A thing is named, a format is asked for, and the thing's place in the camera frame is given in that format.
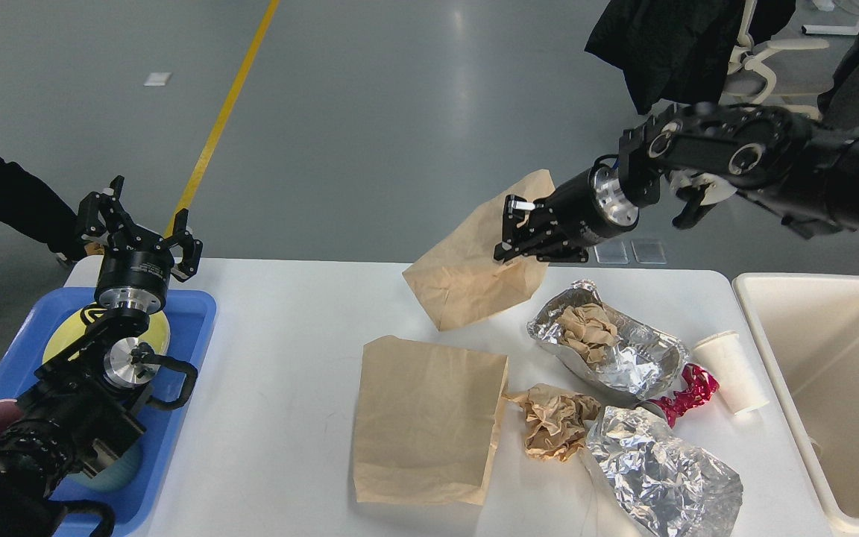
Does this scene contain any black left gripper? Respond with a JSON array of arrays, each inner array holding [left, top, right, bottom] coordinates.
[[76, 176, 204, 314]]

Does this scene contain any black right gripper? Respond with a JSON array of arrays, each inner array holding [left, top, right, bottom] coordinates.
[[492, 166, 641, 264]]

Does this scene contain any brown paper bag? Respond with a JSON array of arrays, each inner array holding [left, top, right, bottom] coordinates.
[[352, 336, 509, 506], [403, 169, 556, 332]]

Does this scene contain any yellow plate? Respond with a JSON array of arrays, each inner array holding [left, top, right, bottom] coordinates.
[[41, 304, 172, 364]]

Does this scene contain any green grey mug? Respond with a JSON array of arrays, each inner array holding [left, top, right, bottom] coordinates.
[[67, 442, 143, 492]]

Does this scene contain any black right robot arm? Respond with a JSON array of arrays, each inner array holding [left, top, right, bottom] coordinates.
[[492, 103, 859, 264]]

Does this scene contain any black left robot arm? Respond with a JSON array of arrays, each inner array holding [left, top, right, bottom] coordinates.
[[0, 176, 204, 536]]

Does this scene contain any crumpled paper in foil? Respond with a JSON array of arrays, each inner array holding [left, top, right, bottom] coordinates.
[[556, 304, 618, 365]]

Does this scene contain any blue plastic tray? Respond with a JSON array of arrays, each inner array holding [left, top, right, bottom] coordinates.
[[0, 288, 217, 536]]

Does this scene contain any upper aluminium foil sheet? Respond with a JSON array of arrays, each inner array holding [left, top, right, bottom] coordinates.
[[527, 280, 691, 405]]

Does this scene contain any aluminium foil sheet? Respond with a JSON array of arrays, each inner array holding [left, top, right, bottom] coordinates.
[[527, 280, 691, 405], [583, 406, 743, 536]]

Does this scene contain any person in black clothes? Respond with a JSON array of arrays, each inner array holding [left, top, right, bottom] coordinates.
[[0, 157, 103, 265]]

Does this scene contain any crumpled brown paper ball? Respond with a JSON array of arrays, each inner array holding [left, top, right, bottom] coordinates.
[[503, 383, 602, 462]]

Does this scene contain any upright white paper cup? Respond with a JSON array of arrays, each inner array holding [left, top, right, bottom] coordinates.
[[692, 330, 770, 415]]

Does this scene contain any red foil wrapper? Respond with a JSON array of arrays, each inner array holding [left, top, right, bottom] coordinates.
[[647, 362, 720, 428]]

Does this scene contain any black jacket on chair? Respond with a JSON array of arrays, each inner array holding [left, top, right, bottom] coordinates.
[[585, 0, 798, 116]]

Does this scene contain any lower aluminium foil sheet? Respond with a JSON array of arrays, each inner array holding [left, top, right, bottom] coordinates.
[[583, 406, 743, 536]]

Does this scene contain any white office chair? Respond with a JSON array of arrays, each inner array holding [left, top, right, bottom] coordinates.
[[723, 1, 832, 120]]

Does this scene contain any white plastic bin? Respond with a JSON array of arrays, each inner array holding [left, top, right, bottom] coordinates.
[[733, 273, 859, 535]]

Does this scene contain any white desk base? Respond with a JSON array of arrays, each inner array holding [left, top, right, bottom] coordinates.
[[801, 1, 859, 37]]

